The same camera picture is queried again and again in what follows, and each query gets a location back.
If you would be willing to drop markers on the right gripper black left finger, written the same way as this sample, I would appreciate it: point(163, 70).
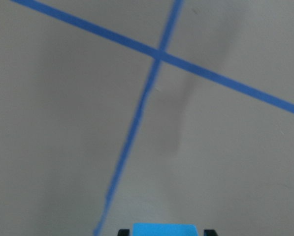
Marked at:
point(124, 232)

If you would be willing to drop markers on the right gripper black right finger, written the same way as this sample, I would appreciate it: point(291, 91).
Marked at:
point(210, 232)

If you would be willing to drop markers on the blue wooden block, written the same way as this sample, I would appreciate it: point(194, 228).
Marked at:
point(157, 229)

